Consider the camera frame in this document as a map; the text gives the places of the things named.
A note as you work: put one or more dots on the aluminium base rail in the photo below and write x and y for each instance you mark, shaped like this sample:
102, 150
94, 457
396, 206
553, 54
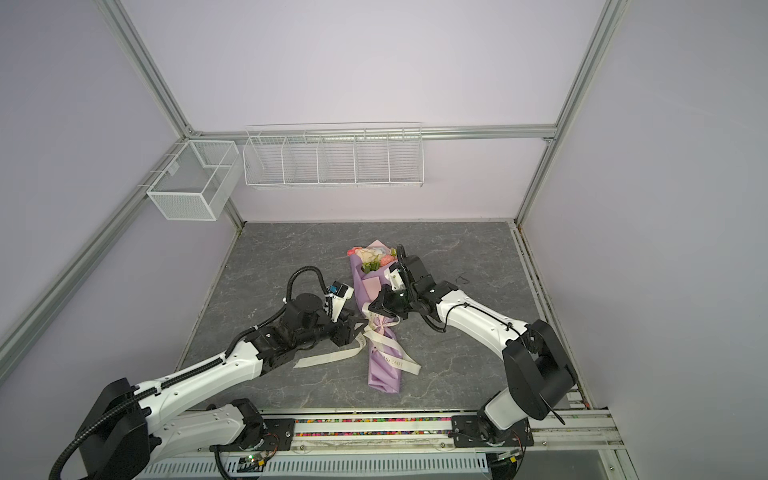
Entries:
403, 444

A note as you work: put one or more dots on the cream rose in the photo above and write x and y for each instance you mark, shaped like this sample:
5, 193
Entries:
369, 255

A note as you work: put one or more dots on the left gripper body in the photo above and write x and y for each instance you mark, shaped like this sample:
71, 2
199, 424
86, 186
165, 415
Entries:
339, 332

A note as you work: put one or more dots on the pink spray rose stem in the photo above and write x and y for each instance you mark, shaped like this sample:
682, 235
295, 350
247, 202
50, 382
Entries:
388, 258

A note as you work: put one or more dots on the long white wire basket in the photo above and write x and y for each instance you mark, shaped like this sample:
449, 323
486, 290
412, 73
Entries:
334, 155

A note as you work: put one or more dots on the pink purple wrapping paper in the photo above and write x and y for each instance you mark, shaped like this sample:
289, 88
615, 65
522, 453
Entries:
368, 281

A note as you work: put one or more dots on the cream printed ribbon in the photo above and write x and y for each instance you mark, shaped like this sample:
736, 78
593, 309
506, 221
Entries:
374, 335

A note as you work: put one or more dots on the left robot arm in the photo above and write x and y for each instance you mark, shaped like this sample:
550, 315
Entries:
130, 427

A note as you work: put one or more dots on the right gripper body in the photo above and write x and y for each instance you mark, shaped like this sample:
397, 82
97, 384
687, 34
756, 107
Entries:
400, 302

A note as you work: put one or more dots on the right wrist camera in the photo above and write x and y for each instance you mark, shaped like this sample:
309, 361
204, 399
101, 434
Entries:
394, 278

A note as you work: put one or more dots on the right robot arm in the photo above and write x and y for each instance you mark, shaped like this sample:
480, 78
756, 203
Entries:
538, 370

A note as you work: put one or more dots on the small white mesh basket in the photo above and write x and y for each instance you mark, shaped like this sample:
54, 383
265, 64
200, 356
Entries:
198, 181

